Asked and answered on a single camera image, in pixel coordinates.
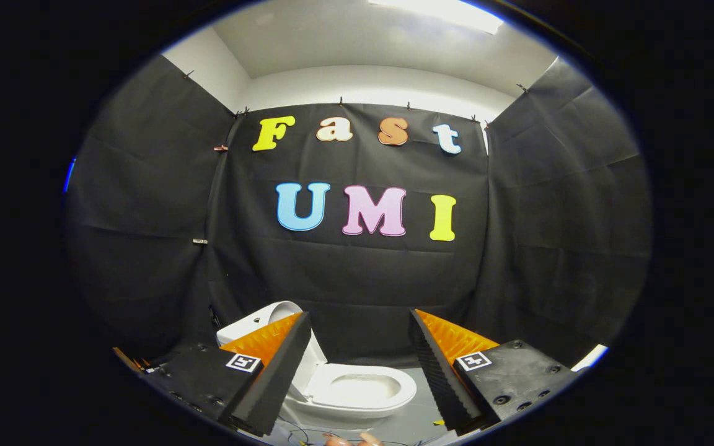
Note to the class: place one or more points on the white toilet seat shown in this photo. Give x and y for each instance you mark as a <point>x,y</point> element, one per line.
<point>406,390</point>

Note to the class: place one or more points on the white toilet lid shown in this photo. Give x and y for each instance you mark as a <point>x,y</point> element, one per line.
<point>315,365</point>

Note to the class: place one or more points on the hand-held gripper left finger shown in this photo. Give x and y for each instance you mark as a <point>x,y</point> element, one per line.
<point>276,384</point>

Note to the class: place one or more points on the white ceramic toilet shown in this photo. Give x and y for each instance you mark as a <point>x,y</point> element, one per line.
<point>236,331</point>

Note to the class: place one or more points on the black backdrop cloth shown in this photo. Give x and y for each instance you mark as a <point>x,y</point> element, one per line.
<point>357,279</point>

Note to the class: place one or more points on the ceiling light panel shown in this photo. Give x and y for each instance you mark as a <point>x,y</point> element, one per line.
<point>450,12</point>

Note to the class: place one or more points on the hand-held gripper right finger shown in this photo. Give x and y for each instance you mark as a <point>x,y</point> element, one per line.
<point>439,384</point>

